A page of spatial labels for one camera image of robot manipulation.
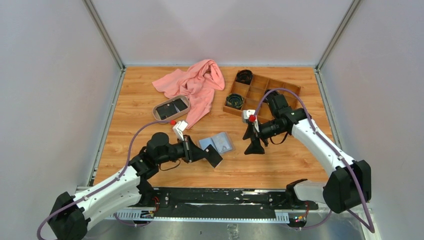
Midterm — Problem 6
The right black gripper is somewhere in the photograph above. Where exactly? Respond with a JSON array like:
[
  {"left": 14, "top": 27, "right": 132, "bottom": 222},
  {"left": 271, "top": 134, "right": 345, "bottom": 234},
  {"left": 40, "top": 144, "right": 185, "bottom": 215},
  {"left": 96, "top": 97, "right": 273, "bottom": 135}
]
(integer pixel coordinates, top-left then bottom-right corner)
[{"left": 243, "top": 118, "right": 286, "bottom": 155}]

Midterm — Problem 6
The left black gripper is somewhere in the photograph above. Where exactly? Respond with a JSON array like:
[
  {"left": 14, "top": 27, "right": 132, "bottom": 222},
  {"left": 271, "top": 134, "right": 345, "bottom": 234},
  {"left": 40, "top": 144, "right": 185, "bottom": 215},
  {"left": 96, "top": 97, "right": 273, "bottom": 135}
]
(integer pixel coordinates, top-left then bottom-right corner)
[{"left": 156, "top": 135, "right": 209, "bottom": 165}]

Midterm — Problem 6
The black VIP credit card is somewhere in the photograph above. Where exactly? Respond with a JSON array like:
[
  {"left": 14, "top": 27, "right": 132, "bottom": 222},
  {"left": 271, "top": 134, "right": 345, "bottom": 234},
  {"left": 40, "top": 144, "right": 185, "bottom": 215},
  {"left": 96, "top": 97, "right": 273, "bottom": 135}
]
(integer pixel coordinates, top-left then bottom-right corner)
[{"left": 204, "top": 144, "right": 223, "bottom": 168}]

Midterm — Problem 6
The pink card holder wallet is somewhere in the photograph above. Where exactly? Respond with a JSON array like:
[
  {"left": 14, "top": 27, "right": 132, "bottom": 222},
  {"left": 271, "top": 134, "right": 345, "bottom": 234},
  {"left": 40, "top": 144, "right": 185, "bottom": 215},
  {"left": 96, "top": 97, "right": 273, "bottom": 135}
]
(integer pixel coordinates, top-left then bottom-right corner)
[{"left": 198, "top": 132, "right": 235, "bottom": 155}]

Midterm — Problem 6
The beige oval card tray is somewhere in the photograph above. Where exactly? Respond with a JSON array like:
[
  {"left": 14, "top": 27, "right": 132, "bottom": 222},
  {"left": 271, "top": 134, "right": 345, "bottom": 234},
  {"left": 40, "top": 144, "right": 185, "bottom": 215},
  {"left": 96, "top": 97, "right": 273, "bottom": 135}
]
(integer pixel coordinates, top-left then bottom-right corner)
[{"left": 152, "top": 95, "right": 191, "bottom": 121}]

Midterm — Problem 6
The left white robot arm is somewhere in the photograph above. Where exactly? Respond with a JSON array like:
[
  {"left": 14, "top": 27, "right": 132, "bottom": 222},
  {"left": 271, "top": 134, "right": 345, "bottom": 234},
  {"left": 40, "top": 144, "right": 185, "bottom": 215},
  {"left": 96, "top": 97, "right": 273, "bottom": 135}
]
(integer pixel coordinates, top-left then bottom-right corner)
[{"left": 47, "top": 132, "right": 222, "bottom": 240}]

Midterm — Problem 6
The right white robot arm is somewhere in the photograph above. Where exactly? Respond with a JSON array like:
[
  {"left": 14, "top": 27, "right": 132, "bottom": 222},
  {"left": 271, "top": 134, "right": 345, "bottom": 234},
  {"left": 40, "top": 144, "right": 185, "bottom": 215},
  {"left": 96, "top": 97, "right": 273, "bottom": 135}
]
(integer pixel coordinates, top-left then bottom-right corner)
[{"left": 242, "top": 88, "right": 372, "bottom": 214}]

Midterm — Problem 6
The white VIP card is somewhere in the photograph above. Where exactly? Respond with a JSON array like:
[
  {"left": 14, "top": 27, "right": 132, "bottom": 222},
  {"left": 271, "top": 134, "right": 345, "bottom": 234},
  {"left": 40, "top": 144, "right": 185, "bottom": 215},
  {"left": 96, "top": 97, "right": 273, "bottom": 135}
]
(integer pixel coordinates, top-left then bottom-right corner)
[{"left": 211, "top": 132, "right": 234, "bottom": 154}]

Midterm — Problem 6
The rolled belt front left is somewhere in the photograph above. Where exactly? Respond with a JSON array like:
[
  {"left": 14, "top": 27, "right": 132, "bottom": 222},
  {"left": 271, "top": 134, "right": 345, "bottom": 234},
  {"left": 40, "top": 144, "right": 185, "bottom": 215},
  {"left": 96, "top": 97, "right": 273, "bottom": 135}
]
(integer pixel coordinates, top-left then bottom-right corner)
[{"left": 225, "top": 93, "right": 244, "bottom": 110}]

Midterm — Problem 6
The rolled belt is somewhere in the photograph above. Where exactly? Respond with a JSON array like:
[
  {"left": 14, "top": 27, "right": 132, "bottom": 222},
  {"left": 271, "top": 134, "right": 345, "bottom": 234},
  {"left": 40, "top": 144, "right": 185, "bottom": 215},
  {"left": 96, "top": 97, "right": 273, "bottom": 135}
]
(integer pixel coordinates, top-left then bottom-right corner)
[
  {"left": 225, "top": 93, "right": 244, "bottom": 110},
  {"left": 235, "top": 69, "right": 254, "bottom": 85}
]

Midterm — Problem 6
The wooden divided tray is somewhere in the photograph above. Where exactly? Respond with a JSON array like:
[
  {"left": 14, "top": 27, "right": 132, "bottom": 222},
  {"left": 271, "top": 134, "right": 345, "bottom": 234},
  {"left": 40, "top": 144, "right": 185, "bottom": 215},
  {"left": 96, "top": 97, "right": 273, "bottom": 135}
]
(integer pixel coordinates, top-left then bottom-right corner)
[{"left": 223, "top": 73, "right": 301, "bottom": 117}]

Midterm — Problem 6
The rolled belt back left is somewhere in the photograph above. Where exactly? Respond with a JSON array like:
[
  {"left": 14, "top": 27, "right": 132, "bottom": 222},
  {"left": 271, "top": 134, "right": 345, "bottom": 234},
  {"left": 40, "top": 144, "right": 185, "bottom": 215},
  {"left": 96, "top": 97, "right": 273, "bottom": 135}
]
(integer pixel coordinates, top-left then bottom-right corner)
[{"left": 235, "top": 69, "right": 254, "bottom": 85}]

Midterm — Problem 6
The pink cloth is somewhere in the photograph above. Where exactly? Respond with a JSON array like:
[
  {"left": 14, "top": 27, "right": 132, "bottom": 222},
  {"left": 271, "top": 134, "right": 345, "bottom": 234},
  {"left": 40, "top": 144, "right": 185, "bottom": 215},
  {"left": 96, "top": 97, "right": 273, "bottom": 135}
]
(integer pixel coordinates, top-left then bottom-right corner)
[{"left": 152, "top": 59, "right": 225, "bottom": 129}]

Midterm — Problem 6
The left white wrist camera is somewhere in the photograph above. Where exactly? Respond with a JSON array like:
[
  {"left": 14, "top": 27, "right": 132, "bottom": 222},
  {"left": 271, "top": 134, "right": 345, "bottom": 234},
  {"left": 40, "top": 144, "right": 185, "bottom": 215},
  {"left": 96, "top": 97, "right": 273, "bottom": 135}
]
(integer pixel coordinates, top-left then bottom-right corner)
[{"left": 172, "top": 120, "right": 188, "bottom": 141}]

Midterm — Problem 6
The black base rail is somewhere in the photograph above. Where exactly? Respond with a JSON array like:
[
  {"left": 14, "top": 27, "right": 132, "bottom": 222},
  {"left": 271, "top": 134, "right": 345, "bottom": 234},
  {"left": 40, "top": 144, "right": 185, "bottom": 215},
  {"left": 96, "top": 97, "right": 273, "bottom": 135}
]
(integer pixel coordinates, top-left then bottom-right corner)
[{"left": 115, "top": 187, "right": 319, "bottom": 223}]

